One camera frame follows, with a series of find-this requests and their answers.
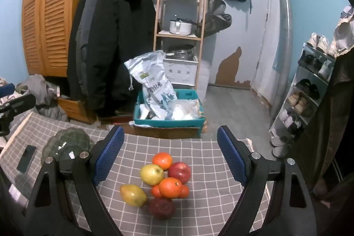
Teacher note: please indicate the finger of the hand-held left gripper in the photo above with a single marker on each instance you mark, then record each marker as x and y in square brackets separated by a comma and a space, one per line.
[19, 103]
[6, 89]

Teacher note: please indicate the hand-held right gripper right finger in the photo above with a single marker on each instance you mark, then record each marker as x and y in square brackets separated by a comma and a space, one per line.
[231, 158]

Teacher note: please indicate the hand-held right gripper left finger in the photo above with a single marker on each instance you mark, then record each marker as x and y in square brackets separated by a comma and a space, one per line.
[109, 155]

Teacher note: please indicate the scalloped glass plate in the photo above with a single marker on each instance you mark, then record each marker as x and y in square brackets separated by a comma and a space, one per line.
[69, 142]

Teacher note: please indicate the yellow-green apple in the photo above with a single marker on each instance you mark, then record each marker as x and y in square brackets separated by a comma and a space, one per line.
[151, 174]

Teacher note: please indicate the yellow pear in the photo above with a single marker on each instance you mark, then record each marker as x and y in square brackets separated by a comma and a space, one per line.
[133, 195]

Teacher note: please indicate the small orange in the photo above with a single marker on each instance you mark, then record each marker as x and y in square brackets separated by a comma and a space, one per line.
[155, 192]
[184, 191]

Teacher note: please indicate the large orange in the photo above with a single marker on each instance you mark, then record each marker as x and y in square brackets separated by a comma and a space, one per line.
[170, 187]

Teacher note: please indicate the dark red apple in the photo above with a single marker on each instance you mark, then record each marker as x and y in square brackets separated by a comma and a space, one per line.
[161, 208]

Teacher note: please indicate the grey clothing pile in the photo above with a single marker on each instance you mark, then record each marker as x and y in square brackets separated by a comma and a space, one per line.
[44, 97]

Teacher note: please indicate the black smartphone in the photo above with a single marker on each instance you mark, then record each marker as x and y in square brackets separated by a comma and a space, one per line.
[26, 158]

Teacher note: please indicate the wooden drawer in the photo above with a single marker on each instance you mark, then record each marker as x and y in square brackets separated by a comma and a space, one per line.
[74, 111]

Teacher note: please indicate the grey checkered tablecloth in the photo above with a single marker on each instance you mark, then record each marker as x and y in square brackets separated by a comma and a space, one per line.
[199, 211]

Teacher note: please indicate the clear plastic bag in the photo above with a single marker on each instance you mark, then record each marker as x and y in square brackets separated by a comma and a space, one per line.
[184, 110]

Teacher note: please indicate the teal plastic crate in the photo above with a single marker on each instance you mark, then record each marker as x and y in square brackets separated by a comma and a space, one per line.
[168, 122]

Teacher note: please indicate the wooden louvered wardrobe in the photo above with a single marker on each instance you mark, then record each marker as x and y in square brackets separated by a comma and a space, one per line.
[47, 17]

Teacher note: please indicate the printed rice bag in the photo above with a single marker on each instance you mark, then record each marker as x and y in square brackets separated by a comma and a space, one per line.
[150, 81]

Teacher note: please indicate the shoe rack with shoes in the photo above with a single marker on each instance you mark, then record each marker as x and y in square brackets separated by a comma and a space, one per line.
[302, 106]

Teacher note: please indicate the dark grey hanging jacket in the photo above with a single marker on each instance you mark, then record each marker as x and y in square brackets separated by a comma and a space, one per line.
[84, 31]

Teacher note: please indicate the white patterned box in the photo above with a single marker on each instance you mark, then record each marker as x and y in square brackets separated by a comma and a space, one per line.
[179, 71]

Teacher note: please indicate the dark brown coat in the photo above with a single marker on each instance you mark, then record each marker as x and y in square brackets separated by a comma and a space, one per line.
[337, 128]

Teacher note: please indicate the black hooded coat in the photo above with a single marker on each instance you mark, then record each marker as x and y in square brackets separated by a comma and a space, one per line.
[116, 45]

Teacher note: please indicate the steel steamer pot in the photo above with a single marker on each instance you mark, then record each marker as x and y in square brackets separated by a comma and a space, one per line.
[181, 53]

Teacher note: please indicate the wooden shelf rack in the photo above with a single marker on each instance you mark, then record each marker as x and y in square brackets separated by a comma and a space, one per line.
[179, 36]

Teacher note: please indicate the pale blue door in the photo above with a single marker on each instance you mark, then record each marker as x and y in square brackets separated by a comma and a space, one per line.
[246, 26]

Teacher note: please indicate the grey metal pipe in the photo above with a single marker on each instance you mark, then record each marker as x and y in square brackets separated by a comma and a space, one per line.
[284, 31]

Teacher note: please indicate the cooking pot with lid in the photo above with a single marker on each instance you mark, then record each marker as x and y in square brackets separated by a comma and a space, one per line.
[180, 27]

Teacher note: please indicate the olive hanging bag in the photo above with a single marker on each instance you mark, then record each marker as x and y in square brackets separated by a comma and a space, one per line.
[217, 17]

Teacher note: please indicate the beige hanging cloth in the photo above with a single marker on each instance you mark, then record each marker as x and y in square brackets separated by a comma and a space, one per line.
[344, 31]

